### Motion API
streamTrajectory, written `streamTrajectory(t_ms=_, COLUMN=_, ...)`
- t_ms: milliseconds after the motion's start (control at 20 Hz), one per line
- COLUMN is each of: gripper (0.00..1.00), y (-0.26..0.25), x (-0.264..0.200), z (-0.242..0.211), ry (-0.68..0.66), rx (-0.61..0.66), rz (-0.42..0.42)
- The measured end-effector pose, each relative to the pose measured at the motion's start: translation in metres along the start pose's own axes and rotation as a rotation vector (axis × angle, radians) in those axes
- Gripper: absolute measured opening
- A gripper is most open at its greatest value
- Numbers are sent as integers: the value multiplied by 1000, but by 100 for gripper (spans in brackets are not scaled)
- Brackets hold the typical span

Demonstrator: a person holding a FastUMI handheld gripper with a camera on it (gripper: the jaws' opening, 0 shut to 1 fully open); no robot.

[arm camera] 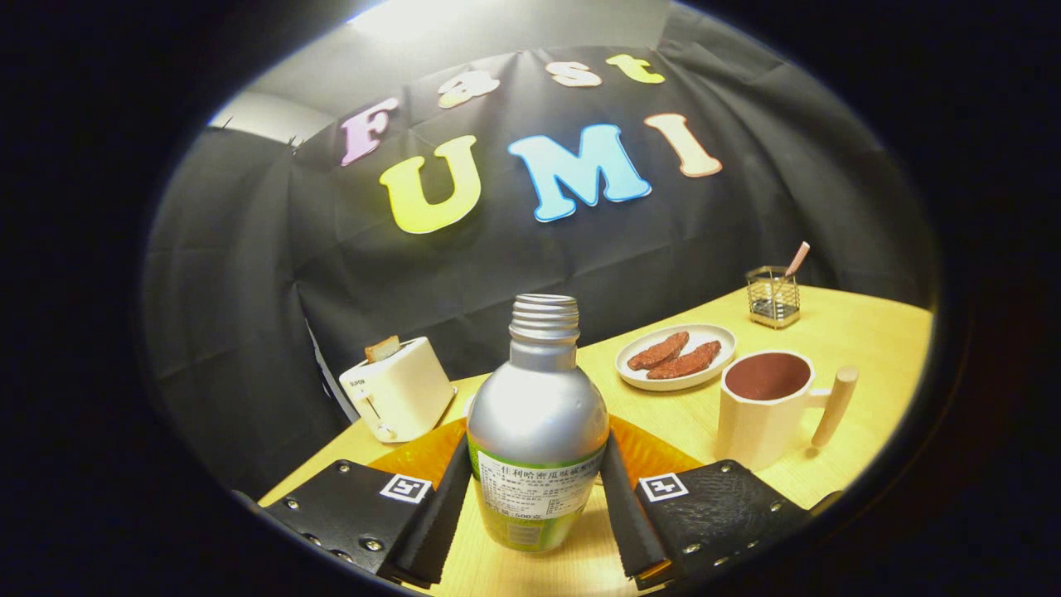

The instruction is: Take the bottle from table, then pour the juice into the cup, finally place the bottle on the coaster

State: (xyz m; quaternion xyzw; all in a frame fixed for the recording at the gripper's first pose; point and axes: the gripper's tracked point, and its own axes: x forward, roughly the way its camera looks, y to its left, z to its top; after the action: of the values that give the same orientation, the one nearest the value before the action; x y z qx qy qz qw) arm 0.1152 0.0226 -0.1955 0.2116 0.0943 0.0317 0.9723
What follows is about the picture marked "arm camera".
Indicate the brown sausage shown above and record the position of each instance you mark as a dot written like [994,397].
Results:
[684,362]
[659,351]

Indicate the toast slice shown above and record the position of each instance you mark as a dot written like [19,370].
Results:
[382,349]

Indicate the silver bottle green label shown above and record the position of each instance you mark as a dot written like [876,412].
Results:
[537,414]

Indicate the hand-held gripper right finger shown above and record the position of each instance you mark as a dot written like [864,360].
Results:
[630,522]

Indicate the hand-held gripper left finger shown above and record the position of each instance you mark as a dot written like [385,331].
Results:
[435,531]

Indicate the wooden table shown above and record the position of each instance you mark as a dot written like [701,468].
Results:
[862,332]

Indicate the white oval plate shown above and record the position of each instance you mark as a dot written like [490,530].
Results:
[713,340]

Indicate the white toaster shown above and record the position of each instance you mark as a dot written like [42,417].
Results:
[398,394]

